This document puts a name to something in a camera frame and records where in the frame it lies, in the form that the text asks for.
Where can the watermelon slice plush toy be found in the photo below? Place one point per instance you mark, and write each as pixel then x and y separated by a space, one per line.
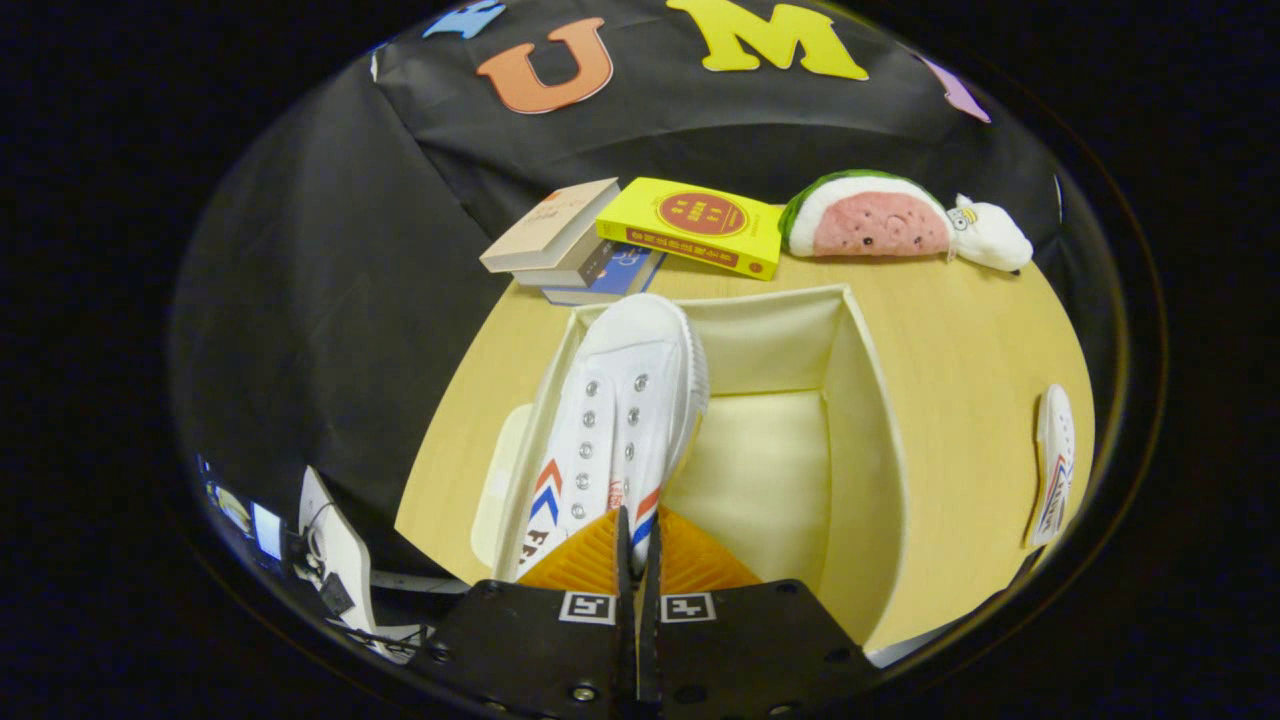
pixel 870 225

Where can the white canvas shoe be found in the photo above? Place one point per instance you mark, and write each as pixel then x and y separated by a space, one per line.
pixel 1055 440
pixel 620 400

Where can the yellow book with red circle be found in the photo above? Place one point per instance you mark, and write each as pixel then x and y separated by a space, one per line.
pixel 640 210

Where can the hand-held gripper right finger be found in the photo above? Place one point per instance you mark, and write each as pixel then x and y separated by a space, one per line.
pixel 740 650

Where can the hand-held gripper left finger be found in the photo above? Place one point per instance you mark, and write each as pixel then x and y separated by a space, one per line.
pixel 540 650

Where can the lit screen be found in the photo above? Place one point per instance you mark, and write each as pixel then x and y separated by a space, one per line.
pixel 266 530

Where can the blue cover book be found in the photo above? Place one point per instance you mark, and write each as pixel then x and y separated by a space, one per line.
pixel 620 280

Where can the white plush toy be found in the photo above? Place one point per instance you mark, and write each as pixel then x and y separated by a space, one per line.
pixel 1000 240

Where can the beige cover book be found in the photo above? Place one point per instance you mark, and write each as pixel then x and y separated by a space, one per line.
pixel 550 225

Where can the grey cover book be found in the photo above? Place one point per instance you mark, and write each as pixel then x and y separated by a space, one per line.
pixel 565 272

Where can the cream fabric storage box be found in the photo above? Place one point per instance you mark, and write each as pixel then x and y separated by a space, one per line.
pixel 770 470

